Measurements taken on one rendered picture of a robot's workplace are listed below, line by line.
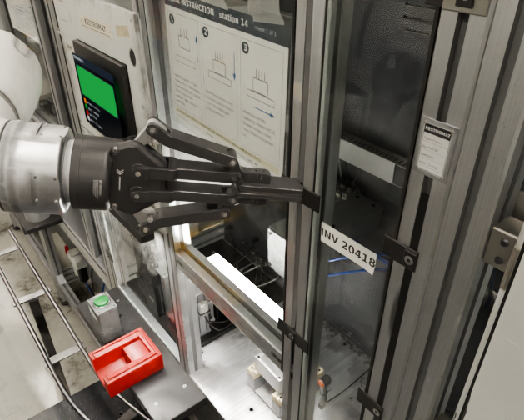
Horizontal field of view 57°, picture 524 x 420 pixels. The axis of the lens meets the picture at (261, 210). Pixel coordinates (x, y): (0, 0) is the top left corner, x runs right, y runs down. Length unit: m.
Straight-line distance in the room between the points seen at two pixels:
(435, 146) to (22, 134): 0.38
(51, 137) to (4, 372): 2.41
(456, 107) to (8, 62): 0.47
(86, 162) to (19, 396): 2.29
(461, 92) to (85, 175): 0.34
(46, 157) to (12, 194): 0.05
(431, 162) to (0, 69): 0.46
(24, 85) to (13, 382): 2.27
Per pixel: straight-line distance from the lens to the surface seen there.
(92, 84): 1.12
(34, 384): 2.73
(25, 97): 0.62
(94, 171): 0.48
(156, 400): 1.36
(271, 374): 1.24
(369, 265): 0.59
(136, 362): 1.37
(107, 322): 1.47
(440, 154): 0.47
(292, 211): 0.66
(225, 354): 1.43
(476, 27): 0.44
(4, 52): 0.64
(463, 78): 0.45
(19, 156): 0.49
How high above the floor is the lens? 2.00
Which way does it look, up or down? 33 degrees down
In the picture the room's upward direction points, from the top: straight up
